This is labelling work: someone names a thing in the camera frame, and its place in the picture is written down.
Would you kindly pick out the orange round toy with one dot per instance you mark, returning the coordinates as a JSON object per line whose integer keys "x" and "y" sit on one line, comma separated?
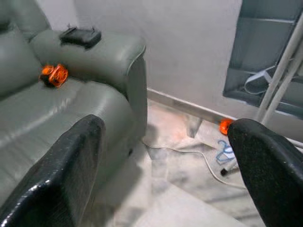
{"x": 223, "y": 127}

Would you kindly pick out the black pouch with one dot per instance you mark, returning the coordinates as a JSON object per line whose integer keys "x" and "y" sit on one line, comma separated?
{"x": 80, "y": 37}

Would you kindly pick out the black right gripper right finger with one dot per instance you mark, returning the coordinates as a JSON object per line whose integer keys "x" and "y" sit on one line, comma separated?
{"x": 272, "y": 170}

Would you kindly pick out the white metal rack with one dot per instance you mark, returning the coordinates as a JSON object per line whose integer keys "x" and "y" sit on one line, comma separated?
{"x": 280, "y": 78}

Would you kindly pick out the grey shelf unit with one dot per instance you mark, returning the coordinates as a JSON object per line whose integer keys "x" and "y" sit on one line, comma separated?
{"x": 255, "y": 42}

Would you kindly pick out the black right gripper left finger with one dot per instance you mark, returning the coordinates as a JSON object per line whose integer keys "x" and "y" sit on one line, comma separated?
{"x": 59, "y": 177}

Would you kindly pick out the orange and black toy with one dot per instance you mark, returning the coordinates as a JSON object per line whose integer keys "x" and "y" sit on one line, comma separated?
{"x": 58, "y": 75}

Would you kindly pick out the grey-green leather sofa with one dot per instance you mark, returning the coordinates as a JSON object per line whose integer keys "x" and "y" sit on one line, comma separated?
{"x": 59, "y": 106}

